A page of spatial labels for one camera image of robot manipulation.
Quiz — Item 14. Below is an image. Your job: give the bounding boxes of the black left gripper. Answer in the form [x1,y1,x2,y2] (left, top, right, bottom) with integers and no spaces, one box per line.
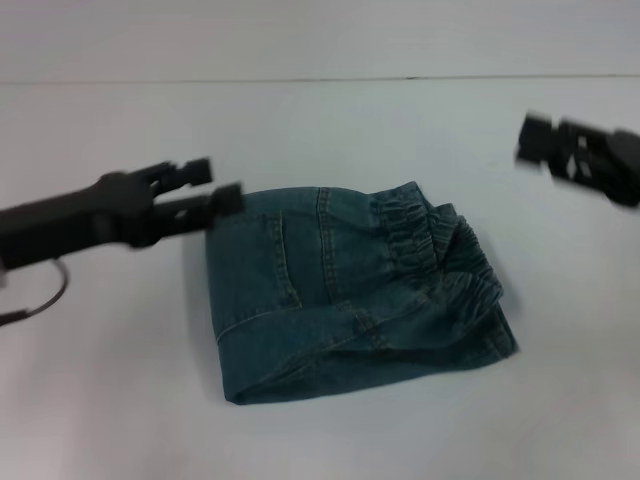
[0,157,245,271]

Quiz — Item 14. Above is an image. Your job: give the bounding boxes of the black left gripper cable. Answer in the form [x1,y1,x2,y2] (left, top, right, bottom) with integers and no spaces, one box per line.
[0,257,70,325]

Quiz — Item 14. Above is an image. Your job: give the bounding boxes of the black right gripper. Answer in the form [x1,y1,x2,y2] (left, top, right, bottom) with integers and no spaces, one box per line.
[514,112,640,207]

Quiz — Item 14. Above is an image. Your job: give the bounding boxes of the blue denim shorts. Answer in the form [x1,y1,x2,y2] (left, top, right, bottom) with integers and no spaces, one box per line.
[204,180,521,407]

